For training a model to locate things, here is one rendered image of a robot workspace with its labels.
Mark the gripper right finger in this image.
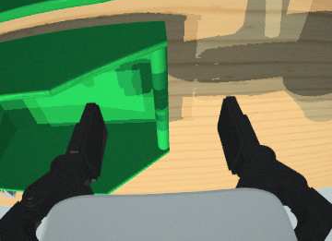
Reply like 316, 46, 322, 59
217, 96, 332, 241

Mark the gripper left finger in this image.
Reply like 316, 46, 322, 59
0, 102, 108, 241

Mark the dark grey shelf unit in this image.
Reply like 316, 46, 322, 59
2, 190, 17, 198

